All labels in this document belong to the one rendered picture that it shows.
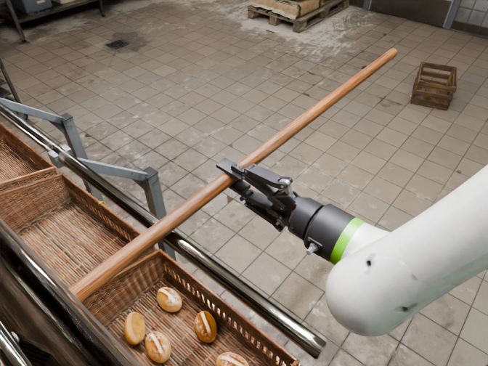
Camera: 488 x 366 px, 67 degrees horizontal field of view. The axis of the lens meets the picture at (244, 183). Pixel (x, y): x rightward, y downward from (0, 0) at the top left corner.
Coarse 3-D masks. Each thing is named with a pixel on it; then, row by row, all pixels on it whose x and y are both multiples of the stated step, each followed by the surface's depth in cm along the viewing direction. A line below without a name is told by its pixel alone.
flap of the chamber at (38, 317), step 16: (0, 272) 34; (0, 288) 33; (16, 288) 33; (64, 288) 33; (0, 304) 32; (16, 304) 32; (32, 304) 32; (80, 304) 32; (16, 320) 31; (32, 320) 31; (48, 320) 31; (96, 320) 32; (32, 336) 30; (48, 336) 30; (64, 336) 30; (112, 336) 31; (64, 352) 29; (128, 352) 30
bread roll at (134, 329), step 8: (136, 312) 115; (128, 320) 111; (136, 320) 112; (128, 328) 110; (136, 328) 110; (144, 328) 113; (128, 336) 109; (136, 336) 109; (144, 336) 111; (136, 344) 110
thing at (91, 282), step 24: (360, 72) 109; (336, 96) 99; (312, 120) 93; (264, 144) 83; (216, 192) 73; (168, 216) 67; (144, 240) 63; (120, 264) 60; (72, 288) 57; (96, 288) 58
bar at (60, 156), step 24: (24, 120) 97; (48, 120) 132; (72, 120) 138; (48, 144) 89; (72, 144) 143; (72, 168) 84; (96, 168) 97; (120, 168) 104; (96, 192) 163; (120, 192) 77; (144, 216) 72; (168, 240) 68; (192, 264) 66; (216, 264) 64; (240, 288) 61; (264, 312) 58; (288, 336) 56; (312, 336) 55
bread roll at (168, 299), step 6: (162, 288) 121; (168, 288) 121; (162, 294) 119; (168, 294) 118; (174, 294) 119; (162, 300) 118; (168, 300) 117; (174, 300) 118; (180, 300) 119; (162, 306) 119; (168, 306) 117; (174, 306) 117; (180, 306) 119
